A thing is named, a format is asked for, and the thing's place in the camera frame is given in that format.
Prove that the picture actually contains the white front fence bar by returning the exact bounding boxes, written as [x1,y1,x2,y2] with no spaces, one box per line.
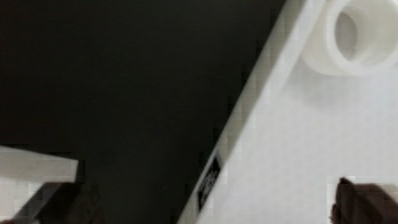
[0,146,78,222]

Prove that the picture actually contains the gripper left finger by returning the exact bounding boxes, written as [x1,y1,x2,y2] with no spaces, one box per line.
[11,182,89,224]

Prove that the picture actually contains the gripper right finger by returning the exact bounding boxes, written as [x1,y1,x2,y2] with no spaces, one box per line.
[330,178,398,224]

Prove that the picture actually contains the white square desk top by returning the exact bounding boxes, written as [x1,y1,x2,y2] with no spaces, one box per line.
[176,0,398,224]

